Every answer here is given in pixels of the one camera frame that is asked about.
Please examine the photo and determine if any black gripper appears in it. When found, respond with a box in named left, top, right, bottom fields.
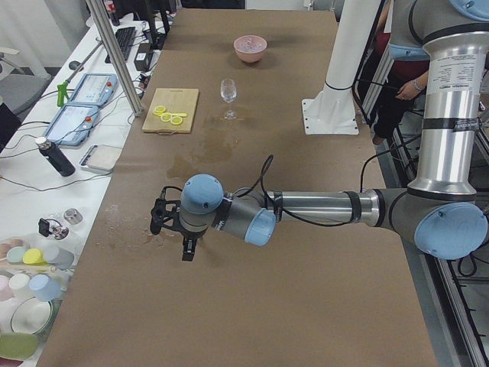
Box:
left=180, top=223, right=208, bottom=261

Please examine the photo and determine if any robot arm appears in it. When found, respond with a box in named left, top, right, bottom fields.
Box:
left=177, top=1, right=488, bottom=261

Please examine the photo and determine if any clear wine glass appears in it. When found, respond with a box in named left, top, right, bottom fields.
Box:
left=220, top=78, right=237, bottom=120

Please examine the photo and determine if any clear ice cubes pile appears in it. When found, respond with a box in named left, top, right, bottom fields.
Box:
left=234, top=35, right=267, bottom=54

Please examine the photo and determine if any person's bare hand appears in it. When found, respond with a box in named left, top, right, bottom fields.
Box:
left=396, top=80, right=420, bottom=101

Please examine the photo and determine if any steel weight cylinder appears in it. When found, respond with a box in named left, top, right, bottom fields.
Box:
left=63, top=208, right=83, bottom=226

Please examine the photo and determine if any lemon slice lower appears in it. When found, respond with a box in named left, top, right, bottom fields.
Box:
left=170, top=116, right=183, bottom=125

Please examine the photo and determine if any lemon slice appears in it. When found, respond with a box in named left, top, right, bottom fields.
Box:
left=170, top=116, right=183, bottom=125
left=153, top=106, right=167, bottom=116
left=160, top=112, right=172, bottom=122

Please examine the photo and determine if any white scale tray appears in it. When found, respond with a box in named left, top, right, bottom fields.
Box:
left=79, top=145, right=122, bottom=174

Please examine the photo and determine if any lemon slice middle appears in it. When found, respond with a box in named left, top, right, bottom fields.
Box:
left=160, top=112, right=172, bottom=122

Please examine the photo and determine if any lemon slice upper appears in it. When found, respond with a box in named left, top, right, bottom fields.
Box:
left=153, top=106, right=167, bottom=116

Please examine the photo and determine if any bamboo cutting board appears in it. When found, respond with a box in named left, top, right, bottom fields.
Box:
left=141, top=88, right=199, bottom=134

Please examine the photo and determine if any blue cup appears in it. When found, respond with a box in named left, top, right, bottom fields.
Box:
left=28, top=274, right=62, bottom=302

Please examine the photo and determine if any yellow cup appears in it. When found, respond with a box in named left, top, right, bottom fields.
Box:
left=22, top=248, right=49, bottom=266

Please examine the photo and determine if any lower teach pendant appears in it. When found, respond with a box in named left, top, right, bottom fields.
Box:
left=44, top=104, right=99, bottom=147

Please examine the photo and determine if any teach pendant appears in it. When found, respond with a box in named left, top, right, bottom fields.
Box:
left=68, top=73, right=118, bottom=107
left=44, top=104, right=99, bottom=147

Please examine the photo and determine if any black water bottle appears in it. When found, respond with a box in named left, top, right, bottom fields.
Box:
left=35, top=136, right=76, bottom=177

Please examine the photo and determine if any white plate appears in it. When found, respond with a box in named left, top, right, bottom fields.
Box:
left=10, top=297, right=54, bottom=336

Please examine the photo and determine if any upper teach pendant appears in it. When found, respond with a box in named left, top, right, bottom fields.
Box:
left=68, top=73, right=118, bottom=107

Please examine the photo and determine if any green grabber tool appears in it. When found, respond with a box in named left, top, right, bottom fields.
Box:
left=57, top=38, right=103, bottom=107

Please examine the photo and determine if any pink bowl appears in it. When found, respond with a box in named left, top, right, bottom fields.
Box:
left=234, top=47, right=267, bottom=63

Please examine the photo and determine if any black keyboard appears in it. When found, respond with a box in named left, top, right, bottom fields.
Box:
left=115, top=27, right=136, bottom=61

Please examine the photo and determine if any person in dark trousers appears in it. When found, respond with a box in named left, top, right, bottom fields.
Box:
left=372, top=0, right=431, bottom=146

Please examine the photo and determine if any aluminium frame post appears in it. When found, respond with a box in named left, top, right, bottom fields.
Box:
left=86, top=0, right=143, bottom=117

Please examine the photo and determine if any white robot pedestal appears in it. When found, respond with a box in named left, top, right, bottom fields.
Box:
left=302, top=0, right=384, bottom=135

